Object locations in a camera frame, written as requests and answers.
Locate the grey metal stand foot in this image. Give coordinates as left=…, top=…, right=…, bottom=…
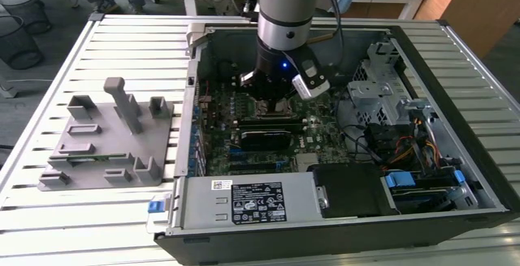
left=0, top=72, right=20, bottom=99

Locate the green RAM stick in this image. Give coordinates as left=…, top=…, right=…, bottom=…
left=67, top=153, right=126, bottom=162

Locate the silver metal drive cage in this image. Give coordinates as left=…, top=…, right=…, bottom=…
left=347, top=42, right=432, bottom=127

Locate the black RAM slot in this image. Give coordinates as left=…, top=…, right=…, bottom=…
left=240, top=125, right=304, bottom=132
left=239, top=119, right=304, bottom=126

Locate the black wire mesh bin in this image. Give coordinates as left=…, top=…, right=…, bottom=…
left=0, top=15, right=44, bottom=71
left=0, top=0, right=54, bottom=35

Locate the blue case latch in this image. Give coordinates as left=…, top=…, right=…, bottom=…
left=148, top=201, right=168, bottom=215

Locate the blue disk carrier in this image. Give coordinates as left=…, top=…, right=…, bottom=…
left=384, top=169, right=467, bottom=194

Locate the red wire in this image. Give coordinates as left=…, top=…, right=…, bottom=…
left=396, top=136, right=418, bottom=150

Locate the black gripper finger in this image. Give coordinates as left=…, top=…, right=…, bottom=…
left=239, top=71, right=282, bottom=111
left=280, top=78, right=302, bottom=105

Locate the metal socket cover frame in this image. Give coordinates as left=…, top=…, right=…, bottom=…
left=259, top=100, right=295, bottom=117

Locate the brown wooden cabinet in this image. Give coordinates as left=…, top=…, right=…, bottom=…
left=440, top=0, right=520, bottom=60

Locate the yellow power wire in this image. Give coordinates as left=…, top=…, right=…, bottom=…
left=420, top=138, right=444, bottom=169

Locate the grey plastic parts rack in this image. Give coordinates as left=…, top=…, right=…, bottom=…
left=38, top=77, right=176, bottom=192

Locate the green motherboard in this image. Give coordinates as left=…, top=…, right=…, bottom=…
left=196, top=77, right=352, bottom=177

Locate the white webcam black bracket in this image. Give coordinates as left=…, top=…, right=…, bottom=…
left=291, top=59, right=331, bottom=100

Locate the silver power supply with label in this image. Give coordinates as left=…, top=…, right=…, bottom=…
left=172, top=173, right=326, bottom=229

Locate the small silver heatsink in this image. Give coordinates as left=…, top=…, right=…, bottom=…
left=295, top=152, right=323, bottom=172

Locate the black graphics card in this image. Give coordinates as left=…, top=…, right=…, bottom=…
left=239, top=129, right=292, bottom=152

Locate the black plastic shroud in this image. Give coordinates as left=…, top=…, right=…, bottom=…
left=311, top=163, right=402, bottom=219

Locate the black open PC case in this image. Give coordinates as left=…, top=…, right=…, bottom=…
left=154, top=22, right=520, bottom=266

